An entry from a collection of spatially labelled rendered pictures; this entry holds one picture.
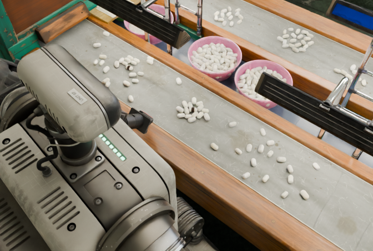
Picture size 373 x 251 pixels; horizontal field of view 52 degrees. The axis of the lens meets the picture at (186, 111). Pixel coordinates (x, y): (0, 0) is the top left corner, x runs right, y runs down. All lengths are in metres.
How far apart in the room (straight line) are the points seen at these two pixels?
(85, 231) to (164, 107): 1.11
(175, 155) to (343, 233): 0.67
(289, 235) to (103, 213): 0.87
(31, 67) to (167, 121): 1.08
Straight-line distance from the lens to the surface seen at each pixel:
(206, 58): 1.95
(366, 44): 2.16
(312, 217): 1.51
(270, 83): 1.36
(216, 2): 2.30
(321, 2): 3.76
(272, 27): 2.16
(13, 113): 0.86
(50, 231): 0.70
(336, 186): 1.60
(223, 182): 1.48
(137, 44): 1.99
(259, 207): 1.45
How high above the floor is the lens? 2.06
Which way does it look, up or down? 51 degrees down
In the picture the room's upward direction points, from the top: 1 degrees counter-clockwise
